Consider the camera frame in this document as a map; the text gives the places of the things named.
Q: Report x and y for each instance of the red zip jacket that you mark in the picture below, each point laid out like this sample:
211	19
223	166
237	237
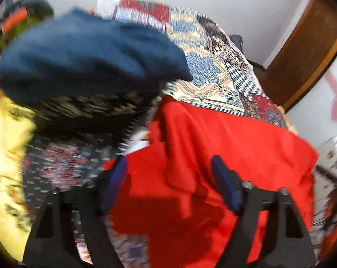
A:
213	134

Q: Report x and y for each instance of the brown wooden door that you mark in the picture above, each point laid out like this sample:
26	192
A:
302	61

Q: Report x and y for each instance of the folded blue jeans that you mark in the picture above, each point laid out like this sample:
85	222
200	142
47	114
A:
87	53

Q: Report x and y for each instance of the yellow printed garment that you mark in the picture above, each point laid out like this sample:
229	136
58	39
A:
12	145

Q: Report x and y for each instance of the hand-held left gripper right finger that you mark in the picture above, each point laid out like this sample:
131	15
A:
227	184

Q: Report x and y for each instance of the dark grey garment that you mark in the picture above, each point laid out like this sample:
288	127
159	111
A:
41	7

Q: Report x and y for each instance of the green patterned table cloth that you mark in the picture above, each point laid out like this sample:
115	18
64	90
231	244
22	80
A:
14	35

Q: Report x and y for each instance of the patchwork printed blanket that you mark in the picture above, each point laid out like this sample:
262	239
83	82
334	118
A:
213	61

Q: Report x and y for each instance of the orange box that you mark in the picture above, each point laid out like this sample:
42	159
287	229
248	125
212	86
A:
13	19

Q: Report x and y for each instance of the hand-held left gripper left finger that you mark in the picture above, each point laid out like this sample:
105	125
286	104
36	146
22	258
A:
116	178

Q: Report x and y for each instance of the grey backpack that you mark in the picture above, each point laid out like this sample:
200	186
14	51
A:
237	43

